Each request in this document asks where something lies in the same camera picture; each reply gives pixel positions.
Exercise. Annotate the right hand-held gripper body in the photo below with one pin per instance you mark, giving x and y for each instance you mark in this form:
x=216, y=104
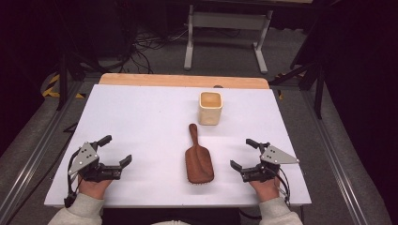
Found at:
x=275, y=157

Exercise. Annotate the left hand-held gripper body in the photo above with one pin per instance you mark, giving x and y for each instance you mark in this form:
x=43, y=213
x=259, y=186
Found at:
x=85, y=157

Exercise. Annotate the cream square cup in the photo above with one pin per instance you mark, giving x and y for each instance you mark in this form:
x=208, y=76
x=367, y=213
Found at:
x=210, y=109

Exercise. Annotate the person's left hand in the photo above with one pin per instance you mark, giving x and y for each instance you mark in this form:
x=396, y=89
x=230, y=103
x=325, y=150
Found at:
x=93, y=189

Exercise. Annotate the person's right hand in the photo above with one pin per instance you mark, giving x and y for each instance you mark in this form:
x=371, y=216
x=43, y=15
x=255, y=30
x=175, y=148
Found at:
x=265, y=189

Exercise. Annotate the black tripod stand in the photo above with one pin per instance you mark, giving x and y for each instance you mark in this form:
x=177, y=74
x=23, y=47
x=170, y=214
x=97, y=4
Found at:
x=64, y=81
x=317, y=84

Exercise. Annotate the yellow black floor tape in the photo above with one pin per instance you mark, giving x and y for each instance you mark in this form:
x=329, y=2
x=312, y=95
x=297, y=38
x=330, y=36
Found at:
x=51, y=87

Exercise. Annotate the aluminium floor rail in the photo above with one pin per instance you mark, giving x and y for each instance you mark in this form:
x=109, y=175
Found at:
x=336, y=159
x=37, y=156

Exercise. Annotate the grey metal stand frame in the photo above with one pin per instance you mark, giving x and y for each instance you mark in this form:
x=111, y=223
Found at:
x=225, y=22

